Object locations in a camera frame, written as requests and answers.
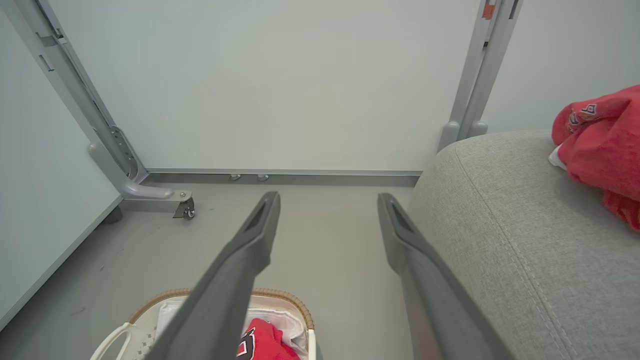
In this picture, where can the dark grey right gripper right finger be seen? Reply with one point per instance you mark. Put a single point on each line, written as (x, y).
(425, 280)

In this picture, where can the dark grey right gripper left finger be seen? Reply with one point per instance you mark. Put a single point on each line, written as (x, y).
(235, 280)

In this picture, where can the white laundry basket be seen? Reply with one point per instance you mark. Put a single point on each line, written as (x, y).
(142, 330)

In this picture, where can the white garment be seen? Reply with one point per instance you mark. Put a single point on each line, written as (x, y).
(285, 320)

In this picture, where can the red garment with black print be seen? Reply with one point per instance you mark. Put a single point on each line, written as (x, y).
(265, 342)

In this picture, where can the grey fabric sofa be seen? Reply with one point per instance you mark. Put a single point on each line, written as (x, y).
(540, 240)

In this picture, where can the white cloth piece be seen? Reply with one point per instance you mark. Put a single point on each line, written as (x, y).
(557, 159)

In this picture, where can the red printed garment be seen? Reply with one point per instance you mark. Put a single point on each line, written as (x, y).
(607, 145)

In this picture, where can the grey partition post with caster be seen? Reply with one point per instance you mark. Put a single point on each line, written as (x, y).
(95, 115)

